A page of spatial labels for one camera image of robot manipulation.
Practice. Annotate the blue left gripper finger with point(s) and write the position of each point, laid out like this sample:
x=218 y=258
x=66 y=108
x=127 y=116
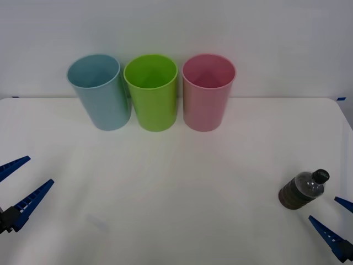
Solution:
x=12 y=166
x=30 y=204

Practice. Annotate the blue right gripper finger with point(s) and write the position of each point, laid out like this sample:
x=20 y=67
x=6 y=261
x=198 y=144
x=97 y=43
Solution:
x=346 y=204
x=328 y=234

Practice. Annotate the dark plastic bottle black cap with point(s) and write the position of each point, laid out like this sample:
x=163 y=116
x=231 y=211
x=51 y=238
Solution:
x=299 y=191

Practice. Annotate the pale blue plastic bin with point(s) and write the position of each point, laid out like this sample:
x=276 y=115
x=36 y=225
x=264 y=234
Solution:
x=109 y=110

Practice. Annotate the green plastic bin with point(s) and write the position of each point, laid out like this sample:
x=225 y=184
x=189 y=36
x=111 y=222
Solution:
x=154 y=110

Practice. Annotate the pink plastic bin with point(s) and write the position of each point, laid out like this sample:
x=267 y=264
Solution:
x=204 y=110

